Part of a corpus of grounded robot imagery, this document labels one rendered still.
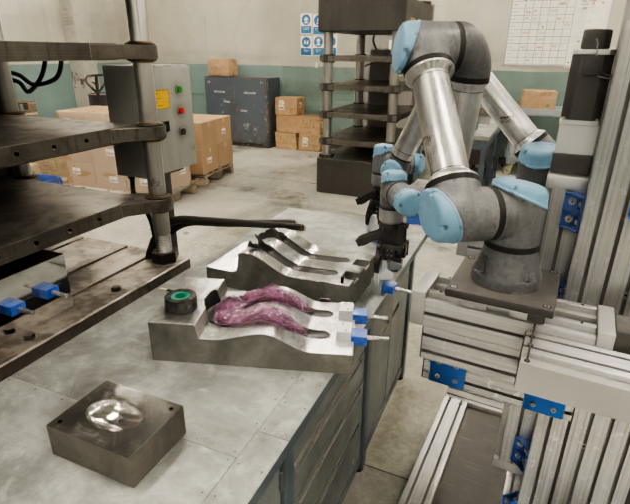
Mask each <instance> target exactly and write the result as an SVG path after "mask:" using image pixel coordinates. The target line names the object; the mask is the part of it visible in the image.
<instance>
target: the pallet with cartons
mask: <svg viewBox="0 0 630 504"><path fill-rule="evenodd" d="M193 120H194V132H195V144H196V156H197V163H196V164H193V165H190V172H191V178H195V180H196V186H207V185H208V183H209V180H208V179H210V180H219V179H221V178H223V176H222V173H233V172H234V168H233V148H232V139H231V126H230V116H229V115H207V114H193Z"/></svg>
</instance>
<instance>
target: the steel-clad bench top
mask: <svg viewBox="0 0 630 504"><path fill-rule="evenodd" d="M272 219H296V220H297V221H298V223H299V224H305V225H306V230H305V231H299V230H292V231H294V232H296V233H297V234H299V235H300V236H302V237H303V238H305V239H306V240H307V241H309V242H310V243H312V244H314V245H315V246H317V247H320V248H325V249H332V250H342V251H349V252H350V251H354V252H360V253H366V254H372V255H376V246H377V243H376V244H374V245H370V244H367V245H364V246H359V247H358V245H357V243H356V241H355V240H356V239H357V238H358V236H359V235H361V234H364V233H366V224H365V218H361V217H353V216H346V215H339V214H332V213H325V212H317V211H310V210H303V209H296V208H288V209H287V210H285V211H283V212H282V213H280V214H278V215H277V216H275V217H273V218H272ZM266 230H268V228H255V229H253V230H252V231H250V232H248V233H247V234H245V235H244V236H242V237H240V238H239V239H237V240H235V241H234V242H232V243H230V244H229V245H227V246H225V247H224V248H222V249H220V250H219V251H217V252H215V253H214V254H212V255H210V256H209V257H207V258H205V259H204V260H202V261H200V262H199V263H197V264H195V265H194V266H192V267H190V268H189V269H187V270H185V271H184V272H182V273H180V274H179V275H177V276H175V277H174V278H172V279H170V280H169V281H167V282H166V283H164V284H162V285H161V286H159V287H157V288H156V289H154V290H152V291H151V292H149V293H147V294H146V295H144V296H142V297H141V298H139V299H137V300H136V301H134V302H132V303H131V304H129V305H127V306H126V307H124V308H122V309H121V310H119V311H117V312H116V313H114V314H112V315H111V316H109V317H107V318H106V319H104V320H102V321H101V322H99V323H97V324H96V325H94V326H92V327H91V328H89V329H88V330H86V331H84V332H83V333H81V334H79V335H78V336H76V337H74V338H73V339H71V340H69V341H68V342H66V343H64V344H63V345H61V346H59V347H58V348H56V349H54V350H53V351H51V352H49V353H48V354H46V355H44V356H43V357H41V358H39V359H38V360H36V361H34V362H33V363H31V364H29V365H28V366H26V367H24V368H23V369H21V370H19V371H18V372H16V373H14V374H13V375H11V376H10V377H8V378H6V379H5V380H3V381H1V382H0V504H249V502H250V501H251V499H252V498H253V496H254V495H255V493H256V492H257V490H258V489H259V487H260V485H261V484H262V482H263V481H264V479H265V478H266V476H267V475H268V473H269V472H270V470H271V469H272V467H273V466H274V464H275V463H276V461H277V460H278V458H279V457H280V455H281V454H282V452H283V451H284V449H285V448H286V446H287V445H288V443H289V442H290V440H291V439H292V437H293V435H294V434H295V432H296V431H297V429H298V428H299V426H300V425H301V423H302V422H303V420H304V419H305V417H306V416H307V414H308V413H309V411H310V410H311V408H312V407H313V405H314V404H315V402H316V401H317V399H318V398H319V396H320V395H321V393H322V392H323V390H324V388H325V387H326V385H327V384H328V382H329V381H330V379H331V378H332V376H333V375H334V373H323V372H309V371H296V370H282V369H269V368H255V367H242V366H228V365H215V364H201V363H188V362H175V361H161V360H153V357H152V349H151V342H150V335H149V328H148V321H149V320H150V319H151V317H152V316H153V315H154V314H155V313H156V311H157V310H158V309H159V308H160V307H161V306H162V304H163V303H164V302H165V301H164V296H165V295H166V294H167V293H168V292H170V291H164V290H159V288H160V287H161V288H166V289H171V290H175V289H176V288H177V286H178V285H179V284H180V283H181V282H182V280H183V279H184V278H185V277H196V278H207V270H206V266H208V265H210V264H211V263H213V262H214V261H216V260H218V259H219V258H221V257H222V256H224V255H226V254H227V253H229V252H230V251H232V250H233V249H235V248H237V247H238V246H240V245H241V244H243V243H245V242H246V241H252V242H255V243H258V240H257V238H256V237H255V234H256V235H257V236H258V235H259V234H260V233H262V232H263V233H264V232H265V231H266ZM425 235H426V234H425V232H424V230H423V228H422V226H418V225H411V224H409V228H408V229H407V234H406V239H407V240H409V249H408V256H407V255H406V257H405V258H401V259H403V265H402V269H401V270H399V271H398V272H392V273H393V278H392V279H391V281H396V279H397V278H398V276H399V275H400V273H401V272H402V270H403V269H404V267H405V266H406V264H407V263H408V261H409V260H410V258H411V257H412V255H413V254H414V252H415V251H416V249H417V248H418V246H419V244H420V243H421V241H422V240H423V238H424V237H425ZM370 290H371V283H370V285H369V286H368V287H367V289H366V290H365V291H364V293H363V294H362V295H361V296H360V298H359V299H358V300H357V302H356V303H355V304H357V305H356V308H367V309H368V314H372V315H373V314H374V313H375V311H376V310H377V308H378V307H379V305H380V304H381V302H382V301H383V299H384V298H385V296H386V295H387V293H383V294H382V295H381V296H377V295H373V294H370ZM106 380H108V381H111V382H114V383H117V384H120V385H123V386H126V387H129V388H132V389H135V390H138V391H141V392H144V393H147V394H150V395H153V396H156V397H159V398H162V399H165V400H168V401H171V402H174V403H177V404H180V405H183V409H184V418H185V426H186V434H185V435H184V436H183V437H182V438H181V439H180V440H179V441H178V442H177V443H176V445H175V446H174V447H173V448H172V449H171V450H170V451H169V452H168V453H167V454H166V455H165V456H164V457H163V458H162V459H161V460H160V461H159V462H158V464H157V465H156V466H155V467H154V468H153V469H152V470H151V471H150V472H149V473H148V474H147V475H146V476H145V477H144V478H143V479H142V480H141V481H140V483H139V484H138V485H137V486H136V487H135V488H132V487H130V486H127V485H125V484H123V483H120V482H118V481H116V480H113V479H111V478H109V477H106V476H104V475H102V474H99V473H97V472H95V471H92V470H90V469H88V468H85V467H83V466H81V465H78V464H76V463H74V462H71V461H69V460H67V459H64V458H62V457H60V456H57V455H55V454H53V451H52V447H51V443H50V439H49V435H48V431H47V427H46V425H47V424H48V423H50V422H51V421H52V420H54V419H55V418H56V417H58V416H59V415H60V414H62V413H63V412H64V411H66V410H67V409H68V408H70V407H71V406H72V405H74V404H75V403H77V402H78V401H79V400H81V399H82V398H83V397H85V396H86V395H87V394H89V393H90V392H91V391H93V390H94V389H95V388H97V387H98V386H99V385H101V384H102V383H103V382H105V381H106Z"/></svg>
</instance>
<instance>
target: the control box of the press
mask: <svg viewBox="0 0 630 504"><path fill-rule="evenodd" d="M152 65H153V75H154V84H155V93H156V102H157V111H158V120H159V121H160V122H163V123H164V124H165V125H166V132H167V138H165V140H163V141H161V148H162V157H163V166H164V175H165V184H166V192H168V193H170V194H172V184H171V173H173V172H176V171H181V170H183V169H184V167H187V166H190V165H193V164H196V163H197V156H196V144H195V132H194V120H193V108H192V96H191V84H190V72H189V66H187V64H152ZM102 70H103V77H104V84H105V91H106V98H107V105H108V111H109V118H110V123H138V122H140V118H139V110H138V102H137V94H136V86H135V78H134V70H133V64H121V65H102ZM113 146H114V152H115V159H116V166H117V173H118V175H121V176H128V179H130V189H131V194H132V193H136V190H135V177H136V178H144V179H147V175H146V167H145V159H144V151H143V143H142V142H141V141H133V142H123V143H121V144H116V145H113ZM172 195H173V194H172ZM145 215H146V217H147V219H148V221H149V224H150V228H151V233H152V235H153V233H154V231H153V223H152V217H151V215H150V214H145ZM171 241H172V247H176V248H177V251H178V242H177V232H176V233H174V234H173V236H172V237H171ZM178 255H179V251H178Z"/></svg>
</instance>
